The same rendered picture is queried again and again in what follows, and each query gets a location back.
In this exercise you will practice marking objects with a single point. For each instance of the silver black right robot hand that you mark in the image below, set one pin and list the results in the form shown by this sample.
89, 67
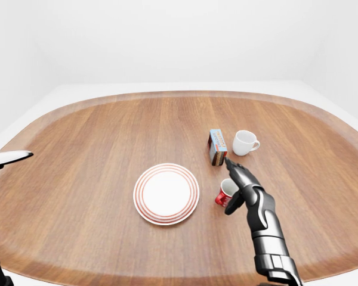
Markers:
258, 205

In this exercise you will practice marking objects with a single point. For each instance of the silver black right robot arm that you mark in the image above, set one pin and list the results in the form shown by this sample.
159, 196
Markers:
271, 256

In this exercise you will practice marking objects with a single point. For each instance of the red mug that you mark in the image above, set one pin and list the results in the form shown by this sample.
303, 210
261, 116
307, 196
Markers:
221, 198

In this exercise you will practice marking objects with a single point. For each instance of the white mug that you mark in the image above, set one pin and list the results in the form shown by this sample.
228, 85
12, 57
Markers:
242, 146

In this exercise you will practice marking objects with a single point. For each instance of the white plate with red rings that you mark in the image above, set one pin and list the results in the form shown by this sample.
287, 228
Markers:
166, 193

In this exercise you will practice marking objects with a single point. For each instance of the printed food box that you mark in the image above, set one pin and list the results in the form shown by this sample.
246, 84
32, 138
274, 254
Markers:
218, 146

